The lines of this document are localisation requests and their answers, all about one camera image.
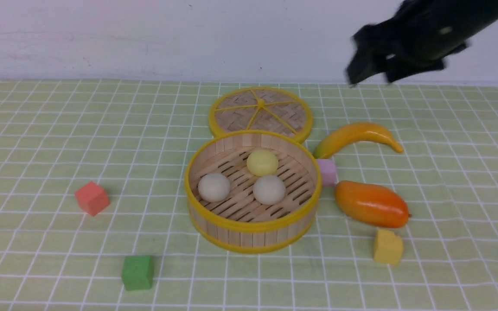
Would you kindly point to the orange toy mango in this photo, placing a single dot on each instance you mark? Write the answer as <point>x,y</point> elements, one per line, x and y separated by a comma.
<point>371,204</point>

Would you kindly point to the green foam cube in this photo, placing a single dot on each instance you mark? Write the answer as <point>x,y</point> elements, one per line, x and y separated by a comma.
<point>137,272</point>

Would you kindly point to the pink foam cube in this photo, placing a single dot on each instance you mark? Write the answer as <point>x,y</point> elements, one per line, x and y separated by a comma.
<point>328,171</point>

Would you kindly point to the yellow bun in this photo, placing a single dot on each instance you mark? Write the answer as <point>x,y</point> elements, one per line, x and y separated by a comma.
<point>262,162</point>

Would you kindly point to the yellow foam block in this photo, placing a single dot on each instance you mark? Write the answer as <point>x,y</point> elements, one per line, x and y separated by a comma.
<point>388,247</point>

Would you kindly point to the yellow toy banana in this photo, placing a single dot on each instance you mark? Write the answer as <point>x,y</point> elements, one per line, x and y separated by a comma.
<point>353,133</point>

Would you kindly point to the bamboo steamer lid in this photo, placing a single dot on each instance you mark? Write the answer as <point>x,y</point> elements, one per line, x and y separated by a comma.
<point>261,108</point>

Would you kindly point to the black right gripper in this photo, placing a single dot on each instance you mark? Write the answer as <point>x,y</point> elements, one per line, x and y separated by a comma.
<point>406,46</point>

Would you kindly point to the green checkered tablecloth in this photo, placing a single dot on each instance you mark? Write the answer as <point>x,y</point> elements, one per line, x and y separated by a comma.
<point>135,138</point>

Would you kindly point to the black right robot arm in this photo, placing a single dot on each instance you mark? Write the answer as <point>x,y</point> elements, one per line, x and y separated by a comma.
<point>481,13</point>

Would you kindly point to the white bun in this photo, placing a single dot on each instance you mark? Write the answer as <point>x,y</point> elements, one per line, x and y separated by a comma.
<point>214,187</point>
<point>269,190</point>

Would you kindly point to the bamboo steamer tray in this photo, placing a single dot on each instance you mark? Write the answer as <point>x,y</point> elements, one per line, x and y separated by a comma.
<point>240,223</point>

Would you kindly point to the red foam cube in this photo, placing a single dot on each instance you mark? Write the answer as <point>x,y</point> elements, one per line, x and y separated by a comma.
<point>92,198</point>

